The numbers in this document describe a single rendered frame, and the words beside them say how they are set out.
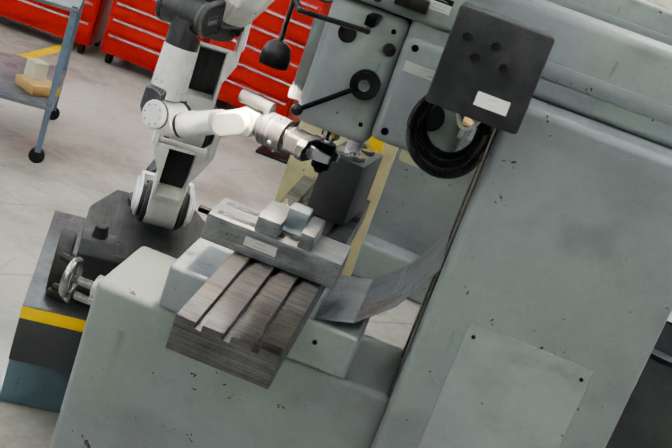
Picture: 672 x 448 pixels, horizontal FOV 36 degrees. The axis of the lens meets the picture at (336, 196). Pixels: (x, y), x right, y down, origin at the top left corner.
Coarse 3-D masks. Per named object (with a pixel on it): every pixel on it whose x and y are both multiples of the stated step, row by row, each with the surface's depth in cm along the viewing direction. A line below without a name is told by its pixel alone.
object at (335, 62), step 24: (336, 0) 236; (360, 24) 235; (384, 24) 234; (408, 24) 235; (336, 48) 238; (360, 48) 237; (312, 72) 241; (336, 72) 239; (384, 72) 237; (312, 96) 242; (312, 120) 243; (336, 120) 242; (360, 120) 241
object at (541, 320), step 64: (576, 128) 220; (512, 192) 226; (576, 192) 223; (640, 192) 220; (448, 256) 234; (512, 256) 229; (576, 256) 226; (640, 256) 224; (448, 320) 236; (512, 320) 233; (576, 320) 230; (640, 320) 227; (448, 384) 239; (512, 384) 236; (576, 384) 234
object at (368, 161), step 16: (352, 160) 291; (368, 160) 297; (320, 176) 293; (336, 176) 292; (352, 176) 290; (368, 176) 300; (320, 192) 294; (336, 192) 293; (352, 192) 291; (368, 192) 311; (320, 208) 295; (336, 208) 294; (352, 208) 297
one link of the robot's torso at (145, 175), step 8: (144, 176) 344; (152, 176) 348; (136, 184) 343; (192, 184) 352; (136, 192) 336; (192, 192) 345; (136, 200) 334; (192, 200) 340; (136, 208) 335; (192, 208) 340; (184, 224) 339
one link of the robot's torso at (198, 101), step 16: (208, 48) 312; (224, 48) 310; (240, 48) 311; (208, 64) 315; (224, 64) 311; (192, 80) 316; (208, 80) 317; (224, 80) 312; (192, 96) 312; (208, 96) 316; (192, 144) 320; (208, 144) 320
